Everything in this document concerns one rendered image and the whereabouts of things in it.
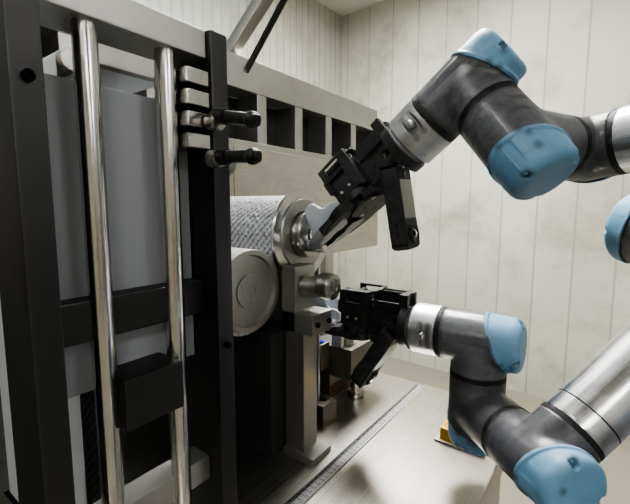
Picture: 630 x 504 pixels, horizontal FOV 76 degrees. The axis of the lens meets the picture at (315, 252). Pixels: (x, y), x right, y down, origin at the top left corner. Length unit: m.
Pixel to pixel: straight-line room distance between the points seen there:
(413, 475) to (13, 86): 0.64
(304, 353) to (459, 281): 2.65
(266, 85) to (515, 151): 0.79
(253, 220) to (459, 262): 2.65
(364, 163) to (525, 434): 0.38
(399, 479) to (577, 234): 2.49
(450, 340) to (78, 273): 0.45
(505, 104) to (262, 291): 0.39
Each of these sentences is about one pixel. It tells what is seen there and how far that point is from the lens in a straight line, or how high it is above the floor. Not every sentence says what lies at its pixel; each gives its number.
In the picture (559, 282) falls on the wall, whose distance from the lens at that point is 3.05.
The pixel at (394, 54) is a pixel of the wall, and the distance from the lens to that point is 3.62.
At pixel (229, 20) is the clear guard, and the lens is 1.05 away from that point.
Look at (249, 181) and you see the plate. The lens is 1.03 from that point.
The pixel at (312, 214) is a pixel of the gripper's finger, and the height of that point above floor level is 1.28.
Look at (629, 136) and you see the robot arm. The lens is 0.54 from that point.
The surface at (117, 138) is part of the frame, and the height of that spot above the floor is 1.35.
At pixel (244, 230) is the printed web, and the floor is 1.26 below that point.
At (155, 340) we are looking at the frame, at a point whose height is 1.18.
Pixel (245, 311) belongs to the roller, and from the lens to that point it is 0.59.
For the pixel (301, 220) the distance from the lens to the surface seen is 0.62.
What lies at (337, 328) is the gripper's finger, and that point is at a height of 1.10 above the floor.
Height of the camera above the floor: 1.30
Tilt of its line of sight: 7 degrees down
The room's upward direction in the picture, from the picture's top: straight up
